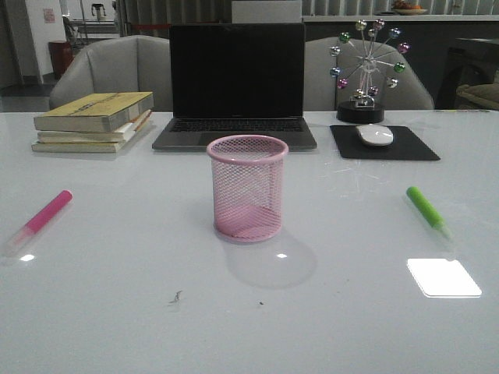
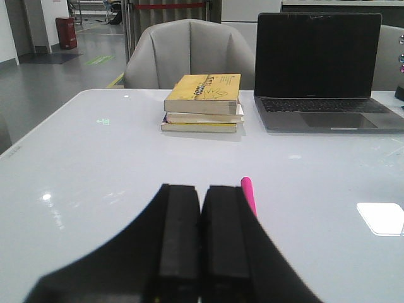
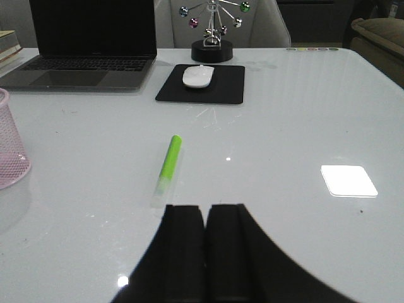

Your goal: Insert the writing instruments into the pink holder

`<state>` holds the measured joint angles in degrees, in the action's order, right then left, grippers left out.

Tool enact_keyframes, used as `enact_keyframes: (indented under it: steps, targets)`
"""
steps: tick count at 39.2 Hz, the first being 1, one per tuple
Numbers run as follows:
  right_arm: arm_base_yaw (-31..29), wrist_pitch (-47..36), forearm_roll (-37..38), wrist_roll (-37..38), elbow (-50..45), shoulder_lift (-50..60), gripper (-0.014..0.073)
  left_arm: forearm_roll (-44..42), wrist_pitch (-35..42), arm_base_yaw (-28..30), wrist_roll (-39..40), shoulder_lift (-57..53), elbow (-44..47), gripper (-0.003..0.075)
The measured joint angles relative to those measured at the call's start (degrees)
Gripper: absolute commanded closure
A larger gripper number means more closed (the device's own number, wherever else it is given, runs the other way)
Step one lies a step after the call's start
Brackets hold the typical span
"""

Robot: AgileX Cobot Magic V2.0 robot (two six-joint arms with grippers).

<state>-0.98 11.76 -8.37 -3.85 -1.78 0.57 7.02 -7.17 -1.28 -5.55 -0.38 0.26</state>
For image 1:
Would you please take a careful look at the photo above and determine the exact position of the grey armchair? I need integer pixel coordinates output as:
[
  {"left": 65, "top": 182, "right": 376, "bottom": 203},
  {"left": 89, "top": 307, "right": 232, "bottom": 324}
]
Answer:
[
  {"left": 49, "top": 35, "right": 172, "bottom": 111},
  {"left": 303, "top": 37, "right": 434, "bottom": 111}
]

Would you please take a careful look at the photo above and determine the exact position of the cream book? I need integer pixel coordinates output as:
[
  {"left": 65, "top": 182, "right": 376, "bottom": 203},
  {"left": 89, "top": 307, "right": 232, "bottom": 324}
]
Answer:
[
  {"left": 37, "top": 109, "right": 152, "bottom": 143},
  {"left": 31, "top": 141, "right": 129, "bottom": 153}
]

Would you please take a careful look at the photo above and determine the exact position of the pink highlighter pen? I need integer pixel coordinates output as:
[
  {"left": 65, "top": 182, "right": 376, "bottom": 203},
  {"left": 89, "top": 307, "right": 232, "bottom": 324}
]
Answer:
[{"left": 1, "top": 190, "right": 73, "bottom": 258}]

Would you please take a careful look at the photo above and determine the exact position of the grey right armchair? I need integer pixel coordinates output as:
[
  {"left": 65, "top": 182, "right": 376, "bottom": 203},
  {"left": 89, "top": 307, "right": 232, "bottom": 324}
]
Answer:
[{"left": 303, "top": 37, "right": 434, "bottom": 111}]

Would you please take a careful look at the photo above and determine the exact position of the dark grey open laptop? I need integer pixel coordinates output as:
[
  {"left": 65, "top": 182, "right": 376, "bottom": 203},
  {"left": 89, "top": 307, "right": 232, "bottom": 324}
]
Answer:
[{"left": 152, "top": 23, "right": 317, "bottom": 151}]

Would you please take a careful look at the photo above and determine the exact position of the grey left armchair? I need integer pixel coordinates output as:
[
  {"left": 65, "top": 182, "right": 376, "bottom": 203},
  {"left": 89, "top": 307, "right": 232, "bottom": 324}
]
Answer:
[{"left": 49, "top": 35, "right": 172, "bottom": 111}]

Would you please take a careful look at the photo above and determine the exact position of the red trash bin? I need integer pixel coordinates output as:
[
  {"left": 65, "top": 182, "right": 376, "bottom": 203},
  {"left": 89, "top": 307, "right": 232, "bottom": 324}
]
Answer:
[{"left": 48, "top": 41, "right": 73, "bottom": 79}]

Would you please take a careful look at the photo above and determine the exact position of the yellow top book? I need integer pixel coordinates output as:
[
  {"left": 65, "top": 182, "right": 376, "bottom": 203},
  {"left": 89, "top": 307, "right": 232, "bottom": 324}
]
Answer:
[{"left": 34, "top": 91, "right": 154, "bottom": 132}]

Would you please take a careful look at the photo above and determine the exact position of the ferris wheel desk ornament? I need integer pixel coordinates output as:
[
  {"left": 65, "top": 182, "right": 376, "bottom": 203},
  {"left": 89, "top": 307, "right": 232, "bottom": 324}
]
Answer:
[{"left": 329, "top": 18, "right": 406, "bottom": 124}]

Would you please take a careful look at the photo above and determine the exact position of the black mouse pad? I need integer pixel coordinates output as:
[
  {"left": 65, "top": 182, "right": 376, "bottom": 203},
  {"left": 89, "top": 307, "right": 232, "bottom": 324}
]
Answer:
[{"left": 330, "top": 125, "right": 440, "bottom": 161}]

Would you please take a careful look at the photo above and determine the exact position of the fruit bowl on counter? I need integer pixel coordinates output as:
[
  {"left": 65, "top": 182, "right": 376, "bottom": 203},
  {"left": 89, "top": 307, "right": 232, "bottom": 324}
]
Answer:
[{"left": 391, "top": 0, "right": 427, "bottom": 16}]

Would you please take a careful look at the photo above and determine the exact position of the green highlighter pen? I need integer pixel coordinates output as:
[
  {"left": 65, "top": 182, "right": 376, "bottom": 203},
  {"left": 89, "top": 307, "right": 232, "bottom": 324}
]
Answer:
[{"left": 405, "top": 186, "right": 453, "bottom": 241}]

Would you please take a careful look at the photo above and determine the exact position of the bottom cream book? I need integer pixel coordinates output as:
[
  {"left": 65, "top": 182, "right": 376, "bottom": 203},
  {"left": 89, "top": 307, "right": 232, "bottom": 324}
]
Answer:
[{"left": 31, "top": 141, "right": 129, "bottom": 153}]

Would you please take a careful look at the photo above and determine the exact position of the middle cream book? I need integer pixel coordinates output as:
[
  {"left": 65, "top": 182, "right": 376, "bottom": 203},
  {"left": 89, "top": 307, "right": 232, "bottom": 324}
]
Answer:
[{"left": 37, "top": 109, "right": 152, "bottom": 143}]

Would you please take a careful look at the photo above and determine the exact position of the pink mesh pen holder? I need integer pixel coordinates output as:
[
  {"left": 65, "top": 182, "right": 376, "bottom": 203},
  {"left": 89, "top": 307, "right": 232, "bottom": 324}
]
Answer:
[{"left": 207, "top": 135, "right": 288, "bottom": 242}]

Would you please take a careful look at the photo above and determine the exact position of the white computer mouse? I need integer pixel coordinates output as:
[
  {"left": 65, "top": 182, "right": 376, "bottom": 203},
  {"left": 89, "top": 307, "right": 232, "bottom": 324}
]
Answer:
[{"left": 356, "top": 124, "right": 395, "bottom": 146}]

